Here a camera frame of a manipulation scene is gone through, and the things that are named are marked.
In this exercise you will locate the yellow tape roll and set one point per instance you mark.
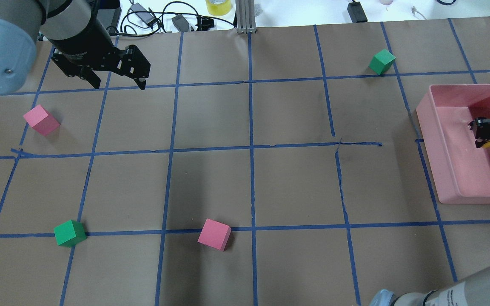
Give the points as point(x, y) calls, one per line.
point(218, 7)

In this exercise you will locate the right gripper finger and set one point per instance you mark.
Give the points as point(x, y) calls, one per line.
point(479, 143)

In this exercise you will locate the black power adapter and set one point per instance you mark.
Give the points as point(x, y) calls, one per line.
point(356, 12)

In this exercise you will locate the green cube near tray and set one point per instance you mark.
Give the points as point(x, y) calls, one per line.
point(382, 61)

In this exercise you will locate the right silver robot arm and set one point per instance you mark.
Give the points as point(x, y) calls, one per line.
point(473, 290)

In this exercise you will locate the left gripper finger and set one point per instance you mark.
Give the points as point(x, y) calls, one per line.
point(91, 78)
point(141, 83)

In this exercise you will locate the pink plastic tray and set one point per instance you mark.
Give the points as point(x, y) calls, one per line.
point(461, 171)

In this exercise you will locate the aluminium frame post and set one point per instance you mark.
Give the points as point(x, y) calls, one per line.
point(245, 16)

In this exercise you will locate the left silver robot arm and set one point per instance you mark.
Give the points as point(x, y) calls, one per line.
point(21, 23)

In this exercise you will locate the pink cube centre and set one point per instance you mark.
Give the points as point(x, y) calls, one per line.
point(214, 234)

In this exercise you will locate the pink cube near edge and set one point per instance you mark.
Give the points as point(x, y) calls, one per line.
point(41, 120)

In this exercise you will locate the green cube near left arm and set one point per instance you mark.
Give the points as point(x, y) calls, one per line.
point(69, 233)

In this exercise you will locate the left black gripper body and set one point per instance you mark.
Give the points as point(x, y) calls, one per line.
point(84, 41)

